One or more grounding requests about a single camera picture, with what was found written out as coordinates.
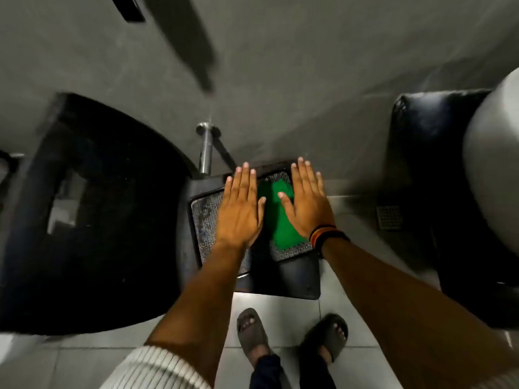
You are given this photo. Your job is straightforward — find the person's left hand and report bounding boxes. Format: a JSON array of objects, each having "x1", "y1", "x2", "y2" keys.
[{"x1": 214, "y1": 162, "x2": 267, "y2": 252}]

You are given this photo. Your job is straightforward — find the person's right hand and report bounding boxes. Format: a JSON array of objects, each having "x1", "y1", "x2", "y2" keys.
[{"x1": 277, "y1": 157, "x2": 337, "y2": 239}]

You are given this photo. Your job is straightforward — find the green cleaning cloth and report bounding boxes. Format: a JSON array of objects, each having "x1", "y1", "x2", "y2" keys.
[{"x1": 257, "y1": 178, "x2": 308, "y2": 251}]

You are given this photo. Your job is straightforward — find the person's left forearm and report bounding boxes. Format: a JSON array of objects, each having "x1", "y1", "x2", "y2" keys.
[{"x1": 144, "y1": 240, "x2": 249, "y2": 387}]

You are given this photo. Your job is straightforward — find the person's right forearm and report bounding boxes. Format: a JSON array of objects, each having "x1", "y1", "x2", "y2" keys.
[{"x1": 322, "y1": 238, "x2": 519, "y2": 389}]

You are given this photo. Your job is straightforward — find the black and orange wristbands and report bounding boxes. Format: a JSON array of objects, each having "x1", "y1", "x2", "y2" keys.
[{"x1": 309, "y1": 224, "x2": 350, "y2": 258}]

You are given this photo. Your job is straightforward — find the grey textured mat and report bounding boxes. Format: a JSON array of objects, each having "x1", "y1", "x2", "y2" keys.
[{"x1": 190, "y1": 170, "x2": 315, "y2": 276}]

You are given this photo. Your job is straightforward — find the chrome pipe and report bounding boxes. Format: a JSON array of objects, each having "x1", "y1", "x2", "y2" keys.
[{"x1": 196, "y1": 122, "x2": 222, "y2": 176}]

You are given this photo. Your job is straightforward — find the square floor drain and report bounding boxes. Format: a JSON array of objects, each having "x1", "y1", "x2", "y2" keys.
[{"x1": 376, "y1": 205, "x2": 403, "y2": 231}]

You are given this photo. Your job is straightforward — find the grey slipper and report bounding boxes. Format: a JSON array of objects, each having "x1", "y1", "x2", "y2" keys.
[
  {"x1": 300, "y1": 313, "x2": 349, "y2": 363},
  {"x1": 236, "y1": 307, "x2": 271, "y2": 367}
]

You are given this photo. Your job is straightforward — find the black basin counter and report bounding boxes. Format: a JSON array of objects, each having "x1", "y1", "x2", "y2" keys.
[{"x1": 0, "y1": 92, "x2": 195, "y2": 336}]

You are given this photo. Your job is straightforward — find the dark trousers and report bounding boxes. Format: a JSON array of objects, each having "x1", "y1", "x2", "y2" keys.
[{"x1": 249, "y1": 354, "x2": 337, "y2": 389}]

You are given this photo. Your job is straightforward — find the white ribbed sleeve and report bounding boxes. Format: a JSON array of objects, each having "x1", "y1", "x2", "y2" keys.
[{"x1": 99, "y1": 346, "x2": 211, "y2": 389}]

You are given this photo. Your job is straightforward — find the white toilet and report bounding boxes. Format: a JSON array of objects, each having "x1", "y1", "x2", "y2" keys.
[{"x1": 463, "y1": 68, "x2": 519, "y2": 256}]

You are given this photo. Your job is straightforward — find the black wall fixture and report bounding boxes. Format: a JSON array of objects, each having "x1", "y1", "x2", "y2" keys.
[{"x1": 109, "y1": 0, "x2": 146, "y2": 24}]

